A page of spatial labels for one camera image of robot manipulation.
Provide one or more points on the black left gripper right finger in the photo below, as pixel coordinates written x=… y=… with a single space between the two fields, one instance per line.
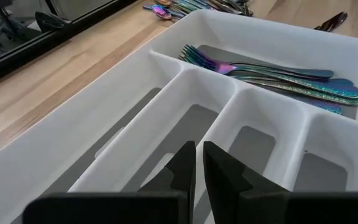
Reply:
x=228 y=193

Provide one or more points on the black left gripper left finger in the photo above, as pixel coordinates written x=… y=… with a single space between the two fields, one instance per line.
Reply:
x=166 y=205

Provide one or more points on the white plastic cutlery tray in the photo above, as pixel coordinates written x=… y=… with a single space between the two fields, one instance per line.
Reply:
x=73 y=140

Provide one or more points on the black metal table frame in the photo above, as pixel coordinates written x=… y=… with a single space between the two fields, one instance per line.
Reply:
x=42 y=46

